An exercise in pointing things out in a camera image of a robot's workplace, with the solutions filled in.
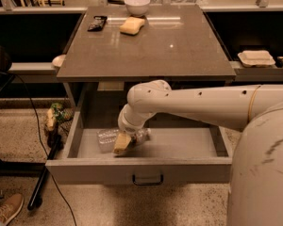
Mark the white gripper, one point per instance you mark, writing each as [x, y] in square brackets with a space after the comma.
[127, 128]

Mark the clear plastic water bottle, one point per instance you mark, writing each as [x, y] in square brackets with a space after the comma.
[106, 139]

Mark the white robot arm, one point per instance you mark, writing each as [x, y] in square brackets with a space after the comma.
[255, 195]

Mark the grey open drawer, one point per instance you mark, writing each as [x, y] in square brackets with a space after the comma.
[183, 151]

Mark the grey counter cabinet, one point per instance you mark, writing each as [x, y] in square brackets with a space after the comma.
[176, 43]

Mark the bag of snacks on floor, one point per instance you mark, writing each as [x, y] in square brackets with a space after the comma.
[56, 115]

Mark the white plate at left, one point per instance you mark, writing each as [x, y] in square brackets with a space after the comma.
[58, 60]

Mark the black table leg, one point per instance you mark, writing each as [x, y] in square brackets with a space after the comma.
[36, 197]

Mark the yellow sponge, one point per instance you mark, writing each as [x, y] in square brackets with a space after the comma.
[132, 25]

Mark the white bowl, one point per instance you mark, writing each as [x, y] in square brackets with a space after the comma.
[137, 7]

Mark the brown shoe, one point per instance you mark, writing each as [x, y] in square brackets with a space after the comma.
[11, 208]

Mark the white foam tray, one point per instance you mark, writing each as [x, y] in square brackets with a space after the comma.
[258, 58]

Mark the yellow black tape roll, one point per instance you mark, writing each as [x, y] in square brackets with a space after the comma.
[279, 62]

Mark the black drawer handle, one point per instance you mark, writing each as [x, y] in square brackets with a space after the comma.
[147, 181]

